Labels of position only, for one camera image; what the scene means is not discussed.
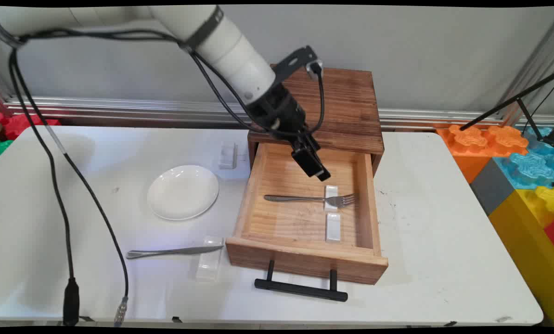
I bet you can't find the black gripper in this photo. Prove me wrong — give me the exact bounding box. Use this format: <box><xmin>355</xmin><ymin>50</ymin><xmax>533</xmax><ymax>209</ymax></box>
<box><xmin>247</xmin><ymin>83</ymin><xmax>331</xmax><ymax>182</ymax></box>

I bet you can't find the metal table knife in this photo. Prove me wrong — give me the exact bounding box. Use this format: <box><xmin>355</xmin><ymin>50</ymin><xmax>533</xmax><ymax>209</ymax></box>
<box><xmin>126</xmin><ymin>245</ymin><xmax>225</xmax><ymax>259</ymax></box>

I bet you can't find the white ceramic cutlery rest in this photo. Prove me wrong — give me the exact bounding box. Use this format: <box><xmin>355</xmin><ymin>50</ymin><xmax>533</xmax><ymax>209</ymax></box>
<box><xmin>323</xmin><ymin>185</ymin><xmax>340</xmax><ymax>213</ymax></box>
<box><xmin>325</xmin><ymin>212</ymin><xmax>342</xmax><ymax>244</ymax></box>

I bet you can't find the metal fork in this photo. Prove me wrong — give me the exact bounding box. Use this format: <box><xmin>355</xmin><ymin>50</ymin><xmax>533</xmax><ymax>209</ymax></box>
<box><xmin>264</xmin><ymin>193</ymin><xmax>357</xmax><ymax>208</ymax></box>

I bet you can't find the dark wooden cabinet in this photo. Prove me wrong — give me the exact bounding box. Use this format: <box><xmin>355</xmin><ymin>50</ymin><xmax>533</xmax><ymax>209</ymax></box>
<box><xmin>248</xmin><ymin>65</ymin><xmax>385</xmax><ymax>177</ymax></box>

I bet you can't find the clear rest on table back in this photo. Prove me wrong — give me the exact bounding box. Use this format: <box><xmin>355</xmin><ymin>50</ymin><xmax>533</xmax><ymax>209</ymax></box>
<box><xmin>218</xmin><ymin>141</ymin><xmax>237</xmax><ymax>170</ymax></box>

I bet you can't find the light wooden drawer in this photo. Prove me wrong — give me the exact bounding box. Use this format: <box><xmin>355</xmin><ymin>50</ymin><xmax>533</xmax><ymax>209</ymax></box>
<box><xmin>225</xmin><ymin>141</ymin><xmax>389</xmax><ymax>286</ymax></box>

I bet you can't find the white round plate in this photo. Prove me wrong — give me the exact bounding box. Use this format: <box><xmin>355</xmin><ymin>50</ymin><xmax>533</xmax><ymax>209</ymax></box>
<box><xmin>147</xmin><ymin>165</ymin><xmax>220</xmax><ymax>221</ymax></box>

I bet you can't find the clear glossy cutlery rest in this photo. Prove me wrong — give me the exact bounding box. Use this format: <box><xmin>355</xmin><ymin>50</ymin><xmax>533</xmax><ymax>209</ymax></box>
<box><xmin>196</xmin><ymin>236</ymin><xmax>225</xmax><ymax>282</ymax></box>

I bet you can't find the orange foam block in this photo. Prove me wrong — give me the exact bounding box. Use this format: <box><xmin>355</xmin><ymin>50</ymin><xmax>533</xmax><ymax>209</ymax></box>
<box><xmin>436</xmin><ymin>124</ymin><xmax>529</xmax><ymax>184</ymax></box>

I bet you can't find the grey foam block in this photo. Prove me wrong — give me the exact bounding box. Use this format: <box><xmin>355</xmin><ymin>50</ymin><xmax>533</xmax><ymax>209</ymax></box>
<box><xmin>470</xmin><ymin>158</ymin><xmax>519</xmax><ymax>216</ymax></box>

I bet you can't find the black tripod stand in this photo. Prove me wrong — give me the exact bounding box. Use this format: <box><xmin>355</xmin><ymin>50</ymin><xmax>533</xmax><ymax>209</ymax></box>
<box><xmin>459</xmin><ymin>70</ymin><xmax>554</xmax><ymax>149</ymax></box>

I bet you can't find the blue foam block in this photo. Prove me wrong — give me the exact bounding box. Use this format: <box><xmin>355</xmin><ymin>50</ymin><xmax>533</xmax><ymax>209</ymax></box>
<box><xmin>493</xmin><ymin>126</ymin><xmax>554</xmax><ymax>191</ymax></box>

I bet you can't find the large red foam block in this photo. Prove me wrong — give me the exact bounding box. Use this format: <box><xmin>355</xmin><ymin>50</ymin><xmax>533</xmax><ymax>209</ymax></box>
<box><xmin>0</xmin><ymin>111</ymin><xmax>62</xmax><ymax>141</ymax></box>

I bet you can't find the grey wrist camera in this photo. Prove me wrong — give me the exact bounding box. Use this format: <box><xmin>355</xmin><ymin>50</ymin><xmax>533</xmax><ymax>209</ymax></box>
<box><xmin>306</xmin><ymin>59</ymin><xmax>324</xmax><ymax>80</ymax></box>

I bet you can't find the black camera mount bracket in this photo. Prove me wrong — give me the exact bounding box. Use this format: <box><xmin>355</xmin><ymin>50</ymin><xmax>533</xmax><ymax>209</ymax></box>
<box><xmin>271</xmin><ymin>45</ymin><xmax>318</xmax><ymax>87</ymax></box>

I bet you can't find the black drawer handle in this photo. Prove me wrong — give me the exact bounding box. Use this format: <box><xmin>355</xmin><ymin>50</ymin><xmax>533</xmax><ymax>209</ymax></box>
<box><xmin>254</xmin><ymin>260</ymin><xmax>349</xmax><ymax>303</ymax></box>

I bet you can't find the black velcro cable strap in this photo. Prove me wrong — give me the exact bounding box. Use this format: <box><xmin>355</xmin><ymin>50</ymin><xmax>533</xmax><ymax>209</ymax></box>
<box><xmin>0</xmin><ymin>16</ymin><xmax>28</xmax><ymax>49</ymax></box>
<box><xmin>182</xmin><ymin>6</ymin><xmax>225</xmax><ymax>52</ymax></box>

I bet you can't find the aluminium wall rail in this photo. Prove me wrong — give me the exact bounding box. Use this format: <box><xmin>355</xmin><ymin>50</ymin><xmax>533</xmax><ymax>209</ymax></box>
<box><xmin>3</xmin><ymin>95</ymin><xmax>554</xmax><ymax>130</ymax></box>

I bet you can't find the thin black cable silver plug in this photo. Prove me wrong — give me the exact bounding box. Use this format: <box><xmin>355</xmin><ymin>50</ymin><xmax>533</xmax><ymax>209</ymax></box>
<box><xmin>8</xmin><ymin>29</ymin><xmax>277</xmax><ymax>326</ymax></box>

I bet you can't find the thick black cable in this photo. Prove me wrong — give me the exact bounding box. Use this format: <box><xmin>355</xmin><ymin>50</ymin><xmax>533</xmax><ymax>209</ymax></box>
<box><xmin>8</xmin><ymin>29</ymin><xmax>326</xmax><ymax>326</ymax></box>

